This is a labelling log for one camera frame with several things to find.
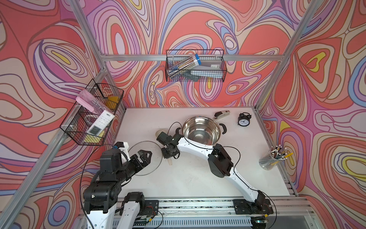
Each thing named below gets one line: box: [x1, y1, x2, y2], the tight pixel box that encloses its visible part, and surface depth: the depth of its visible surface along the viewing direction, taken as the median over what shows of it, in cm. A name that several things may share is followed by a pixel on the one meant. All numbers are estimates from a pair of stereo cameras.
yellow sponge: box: [106, 95, 121, 111], surface depth 82 cm
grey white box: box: [190, 59, 224, 79], surface depth 90 cm
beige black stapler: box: [213, 110, 231, 120], surface depth 114 cm
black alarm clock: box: [237, 112, 252, 127], surface depth 106 cm
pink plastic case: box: [75, 89, 107, 115], surface depth 72 cm
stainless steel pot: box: [175, 115, 227, 146], surface depth 100 cm
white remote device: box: [86, 109, 115, 136], surface depth 70 cm
